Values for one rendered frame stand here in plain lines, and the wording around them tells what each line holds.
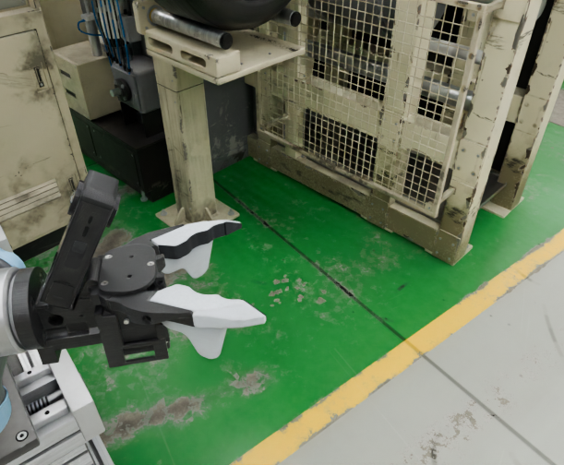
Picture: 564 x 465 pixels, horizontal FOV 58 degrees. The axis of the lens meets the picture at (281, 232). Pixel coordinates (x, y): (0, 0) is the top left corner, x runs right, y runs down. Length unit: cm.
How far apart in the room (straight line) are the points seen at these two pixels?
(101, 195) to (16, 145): 164
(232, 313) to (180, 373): 132
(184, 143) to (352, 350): 98
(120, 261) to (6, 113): 155
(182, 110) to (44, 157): 54
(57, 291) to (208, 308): 12
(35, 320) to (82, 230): 10
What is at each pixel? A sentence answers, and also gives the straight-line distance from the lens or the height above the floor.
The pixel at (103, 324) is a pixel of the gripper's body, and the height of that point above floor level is 105.
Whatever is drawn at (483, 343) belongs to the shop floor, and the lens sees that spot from 188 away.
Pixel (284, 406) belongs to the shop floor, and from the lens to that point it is 162.
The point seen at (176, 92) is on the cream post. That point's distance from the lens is 191.
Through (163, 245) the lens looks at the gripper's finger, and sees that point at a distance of 49.
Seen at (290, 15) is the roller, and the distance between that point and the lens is 168.
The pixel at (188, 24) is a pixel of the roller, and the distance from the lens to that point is 160.
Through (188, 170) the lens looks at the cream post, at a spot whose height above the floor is 29.
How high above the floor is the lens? 137
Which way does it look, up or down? 39 degrees down
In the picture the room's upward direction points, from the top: straight up
